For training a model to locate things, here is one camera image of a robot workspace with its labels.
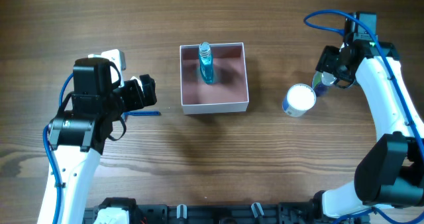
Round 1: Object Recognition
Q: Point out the green Dettol soap box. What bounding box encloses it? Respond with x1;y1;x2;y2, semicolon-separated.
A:
88;49;126;87

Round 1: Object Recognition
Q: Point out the white box with pink interior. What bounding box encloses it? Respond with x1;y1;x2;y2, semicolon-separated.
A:
180;42;249;115

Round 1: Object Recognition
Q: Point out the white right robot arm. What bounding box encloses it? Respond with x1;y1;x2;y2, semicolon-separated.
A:
316;9;423;223

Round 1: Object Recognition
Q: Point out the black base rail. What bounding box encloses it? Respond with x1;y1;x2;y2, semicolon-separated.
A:
82;197;370;224

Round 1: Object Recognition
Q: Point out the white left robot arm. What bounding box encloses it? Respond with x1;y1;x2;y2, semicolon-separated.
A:
38;57;157;223

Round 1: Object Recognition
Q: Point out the clear spray bottle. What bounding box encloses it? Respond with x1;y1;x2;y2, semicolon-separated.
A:
311;71;336;97

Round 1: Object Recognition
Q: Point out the blue disposable razor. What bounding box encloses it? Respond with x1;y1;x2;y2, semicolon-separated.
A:
123;111;161;121

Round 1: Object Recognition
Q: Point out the blue mouthwash bottle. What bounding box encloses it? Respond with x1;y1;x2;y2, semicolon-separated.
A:
198;42;215;84

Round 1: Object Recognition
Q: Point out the white-lidded round jar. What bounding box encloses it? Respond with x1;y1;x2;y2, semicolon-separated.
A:
282;84;317;117

